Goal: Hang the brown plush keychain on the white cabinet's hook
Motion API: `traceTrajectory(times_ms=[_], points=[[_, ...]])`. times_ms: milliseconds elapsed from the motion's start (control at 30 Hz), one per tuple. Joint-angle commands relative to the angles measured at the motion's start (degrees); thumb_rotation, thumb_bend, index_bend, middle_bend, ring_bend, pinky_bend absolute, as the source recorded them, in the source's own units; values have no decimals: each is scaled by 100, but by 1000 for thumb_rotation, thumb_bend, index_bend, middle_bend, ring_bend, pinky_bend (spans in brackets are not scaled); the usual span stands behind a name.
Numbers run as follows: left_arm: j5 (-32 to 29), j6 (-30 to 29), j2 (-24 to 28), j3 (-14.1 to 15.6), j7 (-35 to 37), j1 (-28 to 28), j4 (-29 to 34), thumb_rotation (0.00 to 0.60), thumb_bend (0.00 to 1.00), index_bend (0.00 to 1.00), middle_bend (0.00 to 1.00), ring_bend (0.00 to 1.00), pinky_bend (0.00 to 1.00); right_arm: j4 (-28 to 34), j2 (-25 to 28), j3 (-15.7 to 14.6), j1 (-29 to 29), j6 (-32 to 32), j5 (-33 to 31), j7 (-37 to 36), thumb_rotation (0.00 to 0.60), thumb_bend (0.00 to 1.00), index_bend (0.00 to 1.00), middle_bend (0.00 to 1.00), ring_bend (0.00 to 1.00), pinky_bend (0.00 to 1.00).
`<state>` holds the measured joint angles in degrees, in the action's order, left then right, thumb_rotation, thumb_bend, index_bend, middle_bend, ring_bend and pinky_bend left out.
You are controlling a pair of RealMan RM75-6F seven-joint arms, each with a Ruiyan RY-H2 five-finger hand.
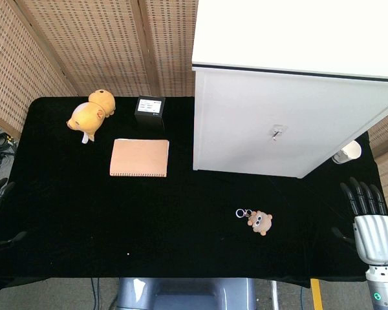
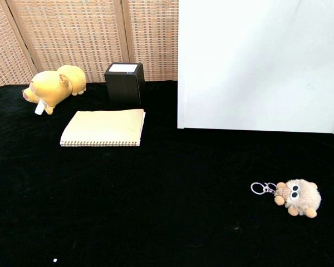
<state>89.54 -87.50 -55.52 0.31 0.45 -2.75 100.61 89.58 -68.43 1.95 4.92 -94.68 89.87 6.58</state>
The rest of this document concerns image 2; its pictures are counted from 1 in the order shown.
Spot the fluffy plush sheep keychain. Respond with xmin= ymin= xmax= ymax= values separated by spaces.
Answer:
xmin=250 ymin=179 xmax=322 ymax=218

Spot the beige spiral notebook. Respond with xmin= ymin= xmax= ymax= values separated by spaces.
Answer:
xmin=60 ymin=108 xmax=146 ymax=148

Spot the black box with white label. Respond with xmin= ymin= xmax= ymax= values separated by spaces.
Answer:
xmin=104 ymin=62 xmax=145 ymax=106

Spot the black velvet tablecloth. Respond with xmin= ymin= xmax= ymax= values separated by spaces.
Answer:
xmin=0 ymin=80 xmax=334 ymax=267

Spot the yellow plush animal toy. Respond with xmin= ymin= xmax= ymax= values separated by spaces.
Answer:
xmin=22 ymin=65 xmax=87 ymax=116

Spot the woven wooden folding screen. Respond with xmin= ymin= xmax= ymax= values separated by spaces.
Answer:
xmin=0 ymin=0 xmax=180 ymax=92

